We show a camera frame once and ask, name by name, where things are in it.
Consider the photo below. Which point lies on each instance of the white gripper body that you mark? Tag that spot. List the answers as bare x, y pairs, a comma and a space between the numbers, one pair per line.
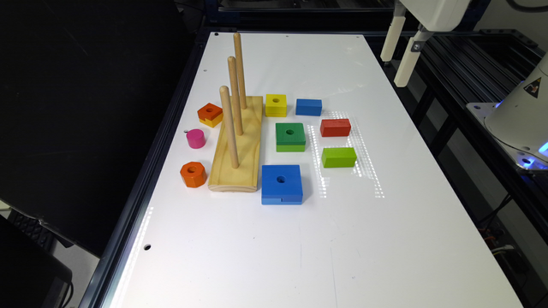
437, 15

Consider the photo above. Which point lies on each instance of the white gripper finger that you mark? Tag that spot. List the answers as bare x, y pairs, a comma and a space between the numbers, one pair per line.
392, 38
410, 57

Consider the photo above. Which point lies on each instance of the yellow square block with hole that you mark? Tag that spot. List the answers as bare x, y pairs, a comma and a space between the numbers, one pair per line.
276, 105

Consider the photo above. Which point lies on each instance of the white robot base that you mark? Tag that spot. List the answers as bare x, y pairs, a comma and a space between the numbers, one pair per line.
518, 123

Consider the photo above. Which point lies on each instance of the red rectangular block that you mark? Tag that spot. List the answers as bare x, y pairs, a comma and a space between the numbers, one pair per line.
335, 128

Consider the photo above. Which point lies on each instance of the blue rectangular block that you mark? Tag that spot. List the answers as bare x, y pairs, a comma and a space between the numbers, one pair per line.
308, 107

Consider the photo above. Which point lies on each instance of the light green rectangular block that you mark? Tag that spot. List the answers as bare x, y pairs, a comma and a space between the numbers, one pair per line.
339, 157

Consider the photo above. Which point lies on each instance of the green square block with hole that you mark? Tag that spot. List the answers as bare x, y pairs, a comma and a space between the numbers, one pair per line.
290, 137

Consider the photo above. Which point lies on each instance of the large blue square block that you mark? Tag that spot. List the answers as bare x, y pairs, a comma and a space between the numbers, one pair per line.
281, 184

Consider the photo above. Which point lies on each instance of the orange and yellow hexagon block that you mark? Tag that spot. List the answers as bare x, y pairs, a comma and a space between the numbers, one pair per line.
210, 115

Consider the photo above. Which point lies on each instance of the pink cylinder block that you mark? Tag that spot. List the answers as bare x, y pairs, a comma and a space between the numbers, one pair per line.
196, 138

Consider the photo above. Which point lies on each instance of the orange octagon block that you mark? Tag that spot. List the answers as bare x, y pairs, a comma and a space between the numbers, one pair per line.
193, 174

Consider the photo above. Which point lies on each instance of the rear wooden peg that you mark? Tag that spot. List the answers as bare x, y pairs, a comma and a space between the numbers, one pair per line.
240, 70

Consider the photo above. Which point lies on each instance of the wooden peg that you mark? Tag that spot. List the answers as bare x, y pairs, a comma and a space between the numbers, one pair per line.
240, 70
228, 122
236, 106

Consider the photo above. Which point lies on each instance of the middle wooden peg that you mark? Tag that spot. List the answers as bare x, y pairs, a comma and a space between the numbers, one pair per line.
236, 106

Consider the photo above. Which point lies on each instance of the front wooden peg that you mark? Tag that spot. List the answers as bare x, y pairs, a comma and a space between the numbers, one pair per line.
228, 122

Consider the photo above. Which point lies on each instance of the wooden peg base board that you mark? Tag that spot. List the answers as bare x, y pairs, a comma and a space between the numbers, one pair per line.
223, 177

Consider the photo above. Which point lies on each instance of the black curtain panel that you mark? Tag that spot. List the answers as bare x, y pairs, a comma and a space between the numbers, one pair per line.
84, 88

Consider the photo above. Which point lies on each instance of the black aluminium table frame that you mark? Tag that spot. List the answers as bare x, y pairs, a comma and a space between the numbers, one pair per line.
432, 214

